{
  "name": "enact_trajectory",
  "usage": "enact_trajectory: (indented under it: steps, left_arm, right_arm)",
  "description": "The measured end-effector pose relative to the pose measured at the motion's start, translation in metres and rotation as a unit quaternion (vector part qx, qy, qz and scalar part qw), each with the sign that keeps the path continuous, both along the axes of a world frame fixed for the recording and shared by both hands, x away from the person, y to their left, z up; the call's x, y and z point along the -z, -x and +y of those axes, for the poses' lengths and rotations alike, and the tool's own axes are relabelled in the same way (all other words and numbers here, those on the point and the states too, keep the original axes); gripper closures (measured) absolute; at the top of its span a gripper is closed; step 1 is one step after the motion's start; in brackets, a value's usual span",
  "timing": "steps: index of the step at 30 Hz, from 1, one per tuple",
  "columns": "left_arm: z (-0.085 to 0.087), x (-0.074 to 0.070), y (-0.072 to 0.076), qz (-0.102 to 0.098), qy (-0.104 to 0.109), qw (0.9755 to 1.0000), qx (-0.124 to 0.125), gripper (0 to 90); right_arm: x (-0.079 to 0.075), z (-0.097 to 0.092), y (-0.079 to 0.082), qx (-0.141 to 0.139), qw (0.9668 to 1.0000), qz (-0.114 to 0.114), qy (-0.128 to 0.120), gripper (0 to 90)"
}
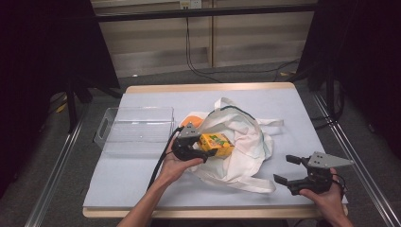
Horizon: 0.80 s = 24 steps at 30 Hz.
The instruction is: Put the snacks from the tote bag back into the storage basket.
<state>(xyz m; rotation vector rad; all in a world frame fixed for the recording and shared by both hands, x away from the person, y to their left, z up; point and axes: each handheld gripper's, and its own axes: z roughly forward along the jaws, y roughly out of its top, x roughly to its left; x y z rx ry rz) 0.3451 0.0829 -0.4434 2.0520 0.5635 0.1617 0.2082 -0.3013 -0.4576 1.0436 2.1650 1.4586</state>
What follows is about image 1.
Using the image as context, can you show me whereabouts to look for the light blue table mat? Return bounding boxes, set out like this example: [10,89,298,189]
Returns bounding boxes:
[82,88,349,209]

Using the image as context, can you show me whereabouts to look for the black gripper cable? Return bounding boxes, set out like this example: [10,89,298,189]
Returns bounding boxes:
[147,126,184,191]
[330,172,348,198]

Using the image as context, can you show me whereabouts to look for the black metal stand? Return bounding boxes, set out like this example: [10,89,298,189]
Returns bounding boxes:
[64,77,122,134]

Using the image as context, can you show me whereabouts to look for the white spotted tote bag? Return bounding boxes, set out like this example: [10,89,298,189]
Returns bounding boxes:
[179,96,285,194]

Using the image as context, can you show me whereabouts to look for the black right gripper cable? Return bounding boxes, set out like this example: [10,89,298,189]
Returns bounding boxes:
[330,172,348,198]

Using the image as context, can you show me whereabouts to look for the person's left hand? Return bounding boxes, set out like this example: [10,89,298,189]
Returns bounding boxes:
[158,138,205,187]

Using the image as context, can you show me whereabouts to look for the black hanging wall cable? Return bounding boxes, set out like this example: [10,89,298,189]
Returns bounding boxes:
[184,16,301,83]

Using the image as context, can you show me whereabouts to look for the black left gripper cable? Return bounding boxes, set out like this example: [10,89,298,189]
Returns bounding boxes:
[147,126,184,191]

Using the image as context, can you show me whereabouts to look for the black floor cables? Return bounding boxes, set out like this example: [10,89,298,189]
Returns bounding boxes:
[310,79,346,131]

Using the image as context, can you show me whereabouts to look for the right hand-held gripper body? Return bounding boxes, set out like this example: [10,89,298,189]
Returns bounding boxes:
[287,151,356,196]

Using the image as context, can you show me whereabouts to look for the black curtain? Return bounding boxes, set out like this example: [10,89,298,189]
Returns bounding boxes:
[297,0,401,160]
[0,0,121,198]

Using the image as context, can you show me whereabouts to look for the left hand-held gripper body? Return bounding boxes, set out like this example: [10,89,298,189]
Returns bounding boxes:
[171,122,210,164]

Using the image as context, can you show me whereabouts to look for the white wall socket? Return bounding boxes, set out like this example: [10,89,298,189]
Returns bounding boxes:
[179,0,202,10]

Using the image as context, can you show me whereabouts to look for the clear plastic container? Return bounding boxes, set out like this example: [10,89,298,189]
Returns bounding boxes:
[93,106,176,155]

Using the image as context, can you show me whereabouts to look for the black horizontal bar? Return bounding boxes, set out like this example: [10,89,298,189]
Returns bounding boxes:
[94,4,318,23]

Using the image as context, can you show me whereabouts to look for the aluminium floor rail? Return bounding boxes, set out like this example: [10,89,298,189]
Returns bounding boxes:
[24,116,88,227]
[312,92,401,227]

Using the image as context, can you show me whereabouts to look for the person's right hand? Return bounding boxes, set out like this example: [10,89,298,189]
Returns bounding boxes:
[298,167,347,219]

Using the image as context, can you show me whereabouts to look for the yellow juice carton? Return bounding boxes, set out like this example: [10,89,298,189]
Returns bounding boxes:
[197,132,235,158]

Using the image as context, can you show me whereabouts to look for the wooden table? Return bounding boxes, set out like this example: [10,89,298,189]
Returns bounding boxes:
[82,81,349,219]

